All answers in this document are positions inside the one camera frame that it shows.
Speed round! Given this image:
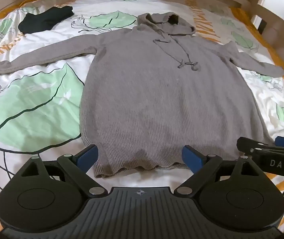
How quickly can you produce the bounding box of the grey knitted hooded dress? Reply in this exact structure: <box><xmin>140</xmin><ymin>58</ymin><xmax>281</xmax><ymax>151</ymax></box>
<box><xmin>0</xmin><ymin>12</ymin><xmax>284</xmax><ymax>179</ymax></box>

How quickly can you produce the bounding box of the wooden bed ladder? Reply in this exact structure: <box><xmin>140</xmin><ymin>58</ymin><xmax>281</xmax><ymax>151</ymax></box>
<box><xmin>242</xmin><ymin>0</ymin><xmax>284</xmax><ymax>55</ymax></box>

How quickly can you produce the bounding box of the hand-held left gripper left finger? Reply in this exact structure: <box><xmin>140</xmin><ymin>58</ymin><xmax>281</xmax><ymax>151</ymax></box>
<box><xmin>21</xmin><ymin>144</ymin><xmax>108</xmax><ymax>198</ymax></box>

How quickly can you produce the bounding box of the black folded cloth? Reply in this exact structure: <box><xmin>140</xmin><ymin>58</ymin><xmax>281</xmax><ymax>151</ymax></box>
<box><xmin>18</xmin><ymin>5</ymin><xmax>74</xmax><ymax>34</ymax></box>

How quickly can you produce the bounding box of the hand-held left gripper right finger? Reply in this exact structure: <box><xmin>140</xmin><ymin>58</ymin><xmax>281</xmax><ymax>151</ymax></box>
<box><xmin>175</xmin><ymin>144</ymin><xmax>257</xmax><ymax>198</ymax></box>

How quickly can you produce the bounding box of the leaf printed white bed sheet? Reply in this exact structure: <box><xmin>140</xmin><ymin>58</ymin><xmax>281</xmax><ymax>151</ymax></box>
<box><xmin>0</xmin><ymin>0</ymin><xmax>284</xmax><ymax>205</ymax></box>

